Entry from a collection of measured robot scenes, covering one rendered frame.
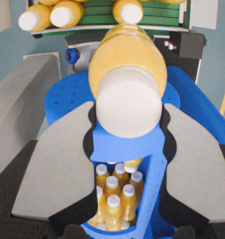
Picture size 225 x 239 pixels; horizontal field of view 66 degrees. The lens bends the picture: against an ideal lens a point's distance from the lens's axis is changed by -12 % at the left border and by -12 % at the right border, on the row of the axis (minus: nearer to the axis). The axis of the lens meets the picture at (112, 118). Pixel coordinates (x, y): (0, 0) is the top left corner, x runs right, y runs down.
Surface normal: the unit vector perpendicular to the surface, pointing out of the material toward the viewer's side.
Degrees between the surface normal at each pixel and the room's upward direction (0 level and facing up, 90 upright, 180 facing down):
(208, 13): 0
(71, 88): 90
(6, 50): 0
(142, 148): 17
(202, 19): 0
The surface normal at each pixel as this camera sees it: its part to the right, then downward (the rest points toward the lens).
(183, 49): 0.04, 0.57
